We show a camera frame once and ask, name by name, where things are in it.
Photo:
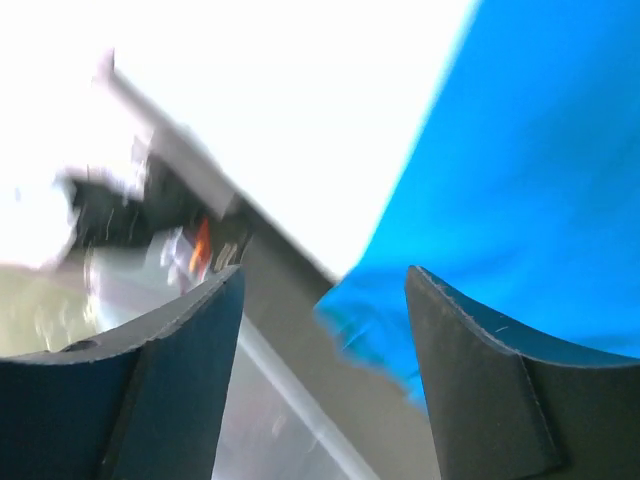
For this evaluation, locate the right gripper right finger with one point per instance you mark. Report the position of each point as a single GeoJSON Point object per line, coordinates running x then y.
{"type": "Point", "coordinates": [506, 401]}

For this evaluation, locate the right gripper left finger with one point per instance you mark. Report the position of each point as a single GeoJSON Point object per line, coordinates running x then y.
{"type": "Point", "coordinates": [144, 400]}

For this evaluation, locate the blue polo shirt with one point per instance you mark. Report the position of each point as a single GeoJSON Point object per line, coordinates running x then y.
{"type": "Point", "coordinates": [522, 191]}

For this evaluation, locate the front aluminium rail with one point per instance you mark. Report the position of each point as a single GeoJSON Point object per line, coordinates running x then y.
{"type": "Point", "coordinates": [178, 169]}

